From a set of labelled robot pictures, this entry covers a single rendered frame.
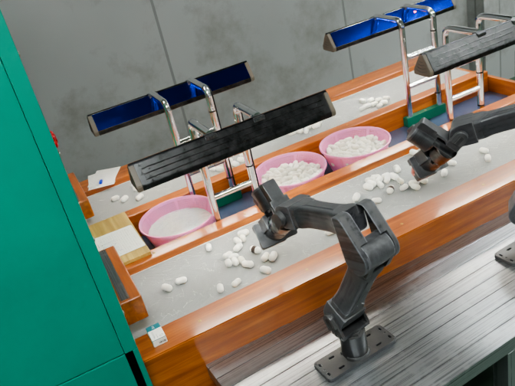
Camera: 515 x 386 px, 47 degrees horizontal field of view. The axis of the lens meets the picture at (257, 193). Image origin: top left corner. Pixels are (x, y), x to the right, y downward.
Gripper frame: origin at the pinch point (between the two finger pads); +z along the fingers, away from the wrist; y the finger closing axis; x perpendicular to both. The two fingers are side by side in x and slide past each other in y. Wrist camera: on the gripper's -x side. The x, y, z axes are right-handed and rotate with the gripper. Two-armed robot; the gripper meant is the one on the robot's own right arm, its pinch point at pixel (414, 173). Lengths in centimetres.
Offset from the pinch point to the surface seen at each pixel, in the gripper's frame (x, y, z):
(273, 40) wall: -125, -56, 150
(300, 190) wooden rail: -14.1, 21.5, 30.7
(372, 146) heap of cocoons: -20.2, -16.4, 41.2
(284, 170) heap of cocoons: -27, 15, 51
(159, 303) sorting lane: 2, 80, 16
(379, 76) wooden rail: -58, -62, 83
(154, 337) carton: 10, 86, -1
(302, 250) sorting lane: 5.5, 37.4, 11.6
